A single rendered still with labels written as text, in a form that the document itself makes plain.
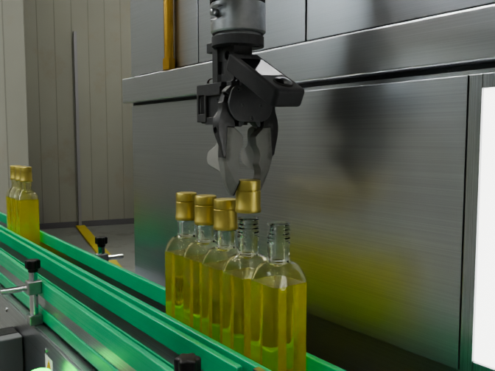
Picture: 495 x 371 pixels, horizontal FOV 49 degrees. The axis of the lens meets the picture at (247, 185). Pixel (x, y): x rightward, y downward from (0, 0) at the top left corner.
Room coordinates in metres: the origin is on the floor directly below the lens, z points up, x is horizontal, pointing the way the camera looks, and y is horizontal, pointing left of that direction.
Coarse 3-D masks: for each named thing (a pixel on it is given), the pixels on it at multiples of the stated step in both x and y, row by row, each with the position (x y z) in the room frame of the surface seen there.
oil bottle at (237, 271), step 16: (240, 256) 0.73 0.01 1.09; (256, 256) 0.73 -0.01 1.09; (224, 272) 0.74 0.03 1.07; (240, 272) 0.71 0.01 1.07; (224, 288) 0.74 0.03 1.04; (240, 288) 0.71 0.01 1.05; (224, 304) 0.74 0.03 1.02; (240, 304) 0.71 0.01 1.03; (224, 320) 0.74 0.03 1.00; (240, 320) 0.71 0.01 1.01; (224, 336) 0.74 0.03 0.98; (240, 336) 0.71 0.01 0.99; (240, 352) 0.71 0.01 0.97
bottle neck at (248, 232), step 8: (240, 216) 0.75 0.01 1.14; (248, 216) 0.75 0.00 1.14; (240, 224) 0.73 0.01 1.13; (248, 224) 0.73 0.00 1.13; (256, 224) 0.73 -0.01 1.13; (240, 232) 0.73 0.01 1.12; (248, 232) 0.73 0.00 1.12; (256, 232) 0.73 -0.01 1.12; (240, 240) 0.73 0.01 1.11; (248, 240) 0.73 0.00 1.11; (256, 240) 0.73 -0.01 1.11; (240, 248) 0.73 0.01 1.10; (248, 248) 0.73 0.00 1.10; (256, 248) 0.73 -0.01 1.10
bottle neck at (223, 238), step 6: (216, 234) 0.78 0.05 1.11; (222, 234) 0.77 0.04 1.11; (228, 234) 0.78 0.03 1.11; (234, 234) 0.78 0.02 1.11; (216, 240) 0.78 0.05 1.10; (222, 240) 0.77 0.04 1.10; (228, 240) 0.78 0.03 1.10; (234, 240) 0.78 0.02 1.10; (222, 246) 0.77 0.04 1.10; (228, 246) 0.77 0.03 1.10
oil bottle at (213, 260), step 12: (216, 252) 0.77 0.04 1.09; (228, 252) 0.77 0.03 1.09; (204, 264) 0.78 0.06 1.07; (216, 264) 0.76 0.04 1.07; (204, 276) 0.78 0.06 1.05; (216, 276) 0.76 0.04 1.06; (204, 288) 0.78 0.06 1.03; (216, 288) 0.76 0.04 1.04; (204, 300) 0.78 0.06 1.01; (216, 300) 0.76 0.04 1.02; (204, 312) 0.78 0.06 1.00; (216, 312) 0.76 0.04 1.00; (204, 324) 0.78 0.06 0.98; (216, 324) 0.76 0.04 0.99; (216, 336) 0.76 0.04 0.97
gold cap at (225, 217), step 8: (216, 200) 0.78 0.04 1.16; (224, 200) 0.77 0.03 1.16; (232, 200) 0.78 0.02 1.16; (216, 208) 0.78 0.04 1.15; (224, 208) 0.77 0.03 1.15; (232, 208) 0.78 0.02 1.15; (216, 216) 0.78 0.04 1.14; (224, 216) 0.77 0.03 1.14; (232, 216) 0.78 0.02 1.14; (216, 224) 0.78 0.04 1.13; (224, 224) 0.77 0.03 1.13; (232, 224) 0.78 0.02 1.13
